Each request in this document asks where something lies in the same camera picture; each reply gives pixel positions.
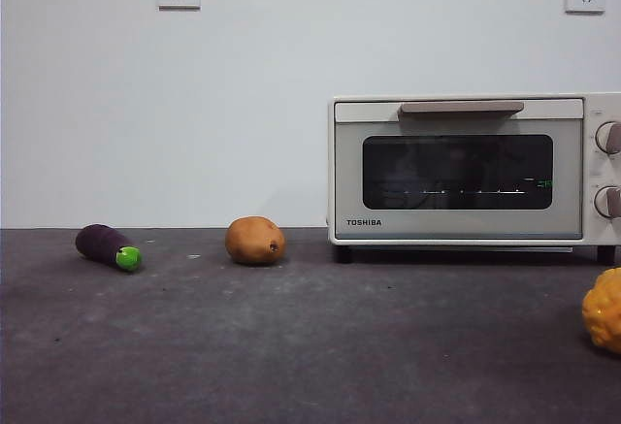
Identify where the metal wire oven rack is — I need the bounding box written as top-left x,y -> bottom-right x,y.
380,187 -> 530,198

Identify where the purple eggplant with green stem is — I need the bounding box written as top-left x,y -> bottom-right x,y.
75,223 -> 143,273

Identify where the bumpy yellow pumpkin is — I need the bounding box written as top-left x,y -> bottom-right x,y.
581,266 -> 621,355

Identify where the cream Toshiba toaster oven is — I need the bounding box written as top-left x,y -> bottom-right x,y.
325,92 -> 621,265

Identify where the beige oven knob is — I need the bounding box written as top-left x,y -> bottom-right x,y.
595,121 -> 621,155
594,185 -> 621,219

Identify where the glass oven door with handle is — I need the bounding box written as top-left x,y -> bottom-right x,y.
333,98 -> 585,241

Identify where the brown potato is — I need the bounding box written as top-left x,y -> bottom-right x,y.
225,215 -> 286,266

